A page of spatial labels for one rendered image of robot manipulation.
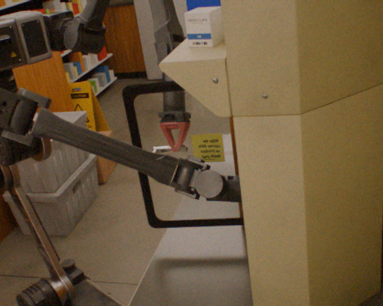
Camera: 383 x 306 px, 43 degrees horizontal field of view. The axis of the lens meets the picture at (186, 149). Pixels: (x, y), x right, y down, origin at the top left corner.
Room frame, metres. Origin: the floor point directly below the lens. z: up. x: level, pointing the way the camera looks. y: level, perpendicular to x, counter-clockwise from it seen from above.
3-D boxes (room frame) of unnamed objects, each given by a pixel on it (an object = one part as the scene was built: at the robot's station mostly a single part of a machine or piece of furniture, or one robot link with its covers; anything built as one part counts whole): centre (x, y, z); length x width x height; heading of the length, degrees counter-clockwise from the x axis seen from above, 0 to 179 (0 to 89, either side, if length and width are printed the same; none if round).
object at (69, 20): (1.64, 0.32, 1.45); 0.09 x 0.08 x 0.12; 131
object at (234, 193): (0.92, -0.12, 1.18); 0.10 x 0.07 x 0.07; 163
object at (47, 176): (3.02, 0.92, 0.49); 0.60 x 0.42 x 0.33; 161
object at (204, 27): (0.89, -0.07, 1.54); 0.05 x 0.05 x 0.06; 56
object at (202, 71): (0.93, -0.08, 1.46); 0.32 x 0.11 x 0.10; 161
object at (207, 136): (1.09, -0.02, 1.19); 0.30 x 0.01 x 0.40; 78
